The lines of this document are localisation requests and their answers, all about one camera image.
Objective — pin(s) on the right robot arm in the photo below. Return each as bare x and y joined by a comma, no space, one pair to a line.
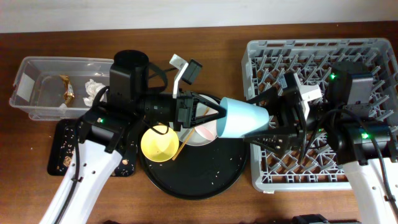
364,146

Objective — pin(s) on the wooden chopstick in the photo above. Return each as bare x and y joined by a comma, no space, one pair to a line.
188,138

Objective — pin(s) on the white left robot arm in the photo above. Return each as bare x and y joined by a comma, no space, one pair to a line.
102,136

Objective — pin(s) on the blue cup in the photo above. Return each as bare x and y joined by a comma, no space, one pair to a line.
241,118

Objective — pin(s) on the yellow bowl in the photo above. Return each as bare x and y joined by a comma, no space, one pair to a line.
159,147

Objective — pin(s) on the white tissue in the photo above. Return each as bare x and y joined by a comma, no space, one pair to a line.
92,89

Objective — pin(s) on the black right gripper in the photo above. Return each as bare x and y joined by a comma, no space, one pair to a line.
292,125

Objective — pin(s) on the grey dishwasher rack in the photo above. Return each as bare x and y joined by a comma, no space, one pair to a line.
264,61

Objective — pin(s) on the round black tray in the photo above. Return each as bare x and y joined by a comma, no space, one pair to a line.
199,172

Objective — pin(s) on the pink cup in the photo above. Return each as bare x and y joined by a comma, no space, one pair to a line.
207,130

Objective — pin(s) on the gold candy wrapper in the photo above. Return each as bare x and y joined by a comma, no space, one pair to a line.
68,95

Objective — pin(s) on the black rectangular tray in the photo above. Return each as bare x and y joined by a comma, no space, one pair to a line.
63,148

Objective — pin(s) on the clear plastic bin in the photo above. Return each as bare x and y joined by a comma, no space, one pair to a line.
38,88

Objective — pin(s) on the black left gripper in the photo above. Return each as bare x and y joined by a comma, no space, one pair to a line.
186,110

